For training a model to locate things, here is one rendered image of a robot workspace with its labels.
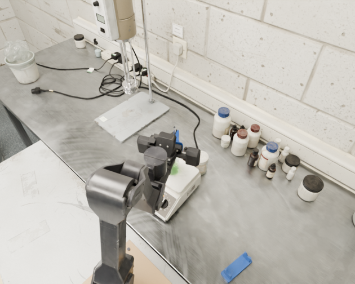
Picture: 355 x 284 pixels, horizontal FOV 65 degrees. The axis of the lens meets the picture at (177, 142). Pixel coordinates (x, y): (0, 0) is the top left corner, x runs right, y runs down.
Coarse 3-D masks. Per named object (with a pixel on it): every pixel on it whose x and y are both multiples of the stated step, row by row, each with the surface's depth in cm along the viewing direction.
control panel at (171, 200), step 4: (164, 196) 94; (168, 196) 94; (172, 196) 93; (168, 200) 93; (172, 200) 93; (168, 204) 93; (172, 204) 92; (160, 208) 93; (164, 208) 93; (168, 208) 92; (160, 212) 93; (164, 212) 92; (164, 216) 92
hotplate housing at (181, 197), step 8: (200, 176) 99; (192, 184) 96; (168, 192) 94; (184, 192) 94; (192, 192) 100; (176, 200) 92; (184, 200) 97; (176, 208) 95; (160, 216) 93; (168, 216) 92
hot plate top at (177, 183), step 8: (184, 168) 98; (192, 168) 98; (168, 176) 96; (176, 176) 96; (184, 176) 96; (192, 176) 96; (168, 184) 94; (176, 184) 94; (184, 184) 94; (176, 192) 92
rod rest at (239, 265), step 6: (246, 252) 83; (240, 258) 85; (246, 258) 84; (234, 264) 84; (240, 264) 84; (246, 264) 84; (228, 270) 82; (234, 270) 82; (240, 270) 82; (228, 276) 80; (234, 276) 81; (228, 282) 81
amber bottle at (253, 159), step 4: (256, 148) 105; (252, 152) 106; (256, 152) 104; (252, 156) 106; (256, 156) 106; (248, 160) 109; (252, 160) 107; (256, 160) 107; (248, 164) 110; (252, 164) 108
